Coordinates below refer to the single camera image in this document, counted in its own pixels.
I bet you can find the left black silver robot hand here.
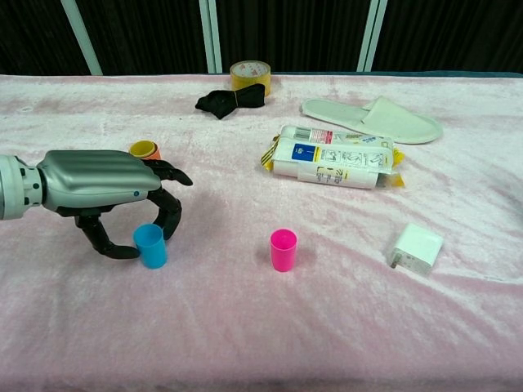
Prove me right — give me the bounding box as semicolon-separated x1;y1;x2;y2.
35;149;194;261

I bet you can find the yellow plastic cup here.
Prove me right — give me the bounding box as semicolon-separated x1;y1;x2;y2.
128;140;159;159

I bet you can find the light blue plastic cup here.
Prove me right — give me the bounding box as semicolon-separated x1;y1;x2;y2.
132;223;168;270

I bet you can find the pink plastic cup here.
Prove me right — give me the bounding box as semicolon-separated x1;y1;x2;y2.
269;228;299;273

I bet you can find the black sock bundle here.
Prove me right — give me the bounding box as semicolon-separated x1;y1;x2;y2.
194;82;266;121

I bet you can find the yellow tape roll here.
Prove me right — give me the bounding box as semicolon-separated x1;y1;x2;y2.
229;60;272;98

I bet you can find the pink plush table cloth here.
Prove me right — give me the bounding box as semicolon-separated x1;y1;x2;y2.
0;72;523;392

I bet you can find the white tissue pack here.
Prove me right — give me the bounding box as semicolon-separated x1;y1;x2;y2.
260;124;406;191

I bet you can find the white disposable slipper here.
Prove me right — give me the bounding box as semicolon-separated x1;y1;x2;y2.
301;96;445;145

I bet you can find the white charger plug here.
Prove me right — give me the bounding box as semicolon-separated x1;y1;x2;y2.
388;222;445;277

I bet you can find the white partition post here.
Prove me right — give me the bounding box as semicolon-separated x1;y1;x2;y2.
356;0;388;74
199;0;224;75
60;0;104;77

